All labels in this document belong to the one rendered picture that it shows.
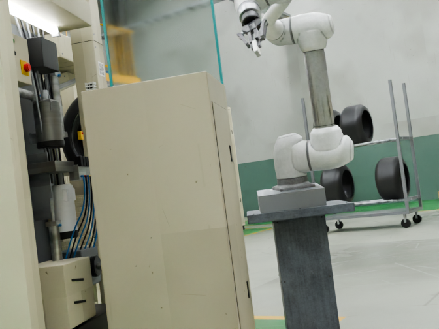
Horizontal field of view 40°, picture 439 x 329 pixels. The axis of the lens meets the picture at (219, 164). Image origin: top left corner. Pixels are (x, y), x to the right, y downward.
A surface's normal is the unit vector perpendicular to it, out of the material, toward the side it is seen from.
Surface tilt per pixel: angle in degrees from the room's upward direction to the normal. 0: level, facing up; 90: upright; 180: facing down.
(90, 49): 90
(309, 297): 90
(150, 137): 90
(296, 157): 93
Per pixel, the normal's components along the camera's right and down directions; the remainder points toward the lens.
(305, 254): -0.04, -0.04
